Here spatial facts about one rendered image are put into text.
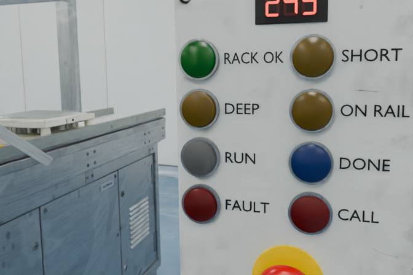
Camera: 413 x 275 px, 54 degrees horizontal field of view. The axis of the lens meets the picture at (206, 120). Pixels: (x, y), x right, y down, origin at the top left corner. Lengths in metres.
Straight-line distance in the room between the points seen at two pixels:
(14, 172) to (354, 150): 0.93
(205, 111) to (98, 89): 4.30
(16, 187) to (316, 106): 0.93
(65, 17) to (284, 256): 1.58
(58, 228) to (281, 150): 1.13
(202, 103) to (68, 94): 1.51
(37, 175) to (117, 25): 3.38
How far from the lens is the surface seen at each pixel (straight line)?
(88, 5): 4.68
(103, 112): 1.94
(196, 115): 0.29
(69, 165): 1.28
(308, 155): 0.28
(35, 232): 1.28
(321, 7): 0.29
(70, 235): 1.42
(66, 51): 1.78
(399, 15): 0.29
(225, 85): 0.29
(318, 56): 0.28
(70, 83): 1.78
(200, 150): 0.30
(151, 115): 1.76
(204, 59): 0.29
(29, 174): 1.15
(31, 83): 5.21
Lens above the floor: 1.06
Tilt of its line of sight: 7 degrees down
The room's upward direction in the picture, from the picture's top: 1 degrees counter-clockwise
